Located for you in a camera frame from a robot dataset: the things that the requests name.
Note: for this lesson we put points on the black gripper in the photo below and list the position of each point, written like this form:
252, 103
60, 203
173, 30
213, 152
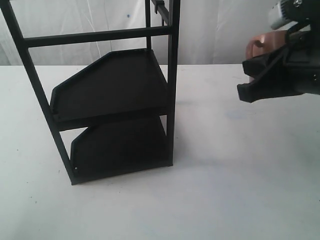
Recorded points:
302, 62

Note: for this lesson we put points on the white backdrop curtain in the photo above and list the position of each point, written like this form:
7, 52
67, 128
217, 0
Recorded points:
210, 31

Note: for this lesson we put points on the black metal shelf rack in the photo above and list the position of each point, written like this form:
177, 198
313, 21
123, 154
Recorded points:
117, 115

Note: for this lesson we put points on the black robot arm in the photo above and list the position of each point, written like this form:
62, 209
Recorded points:
298, 11

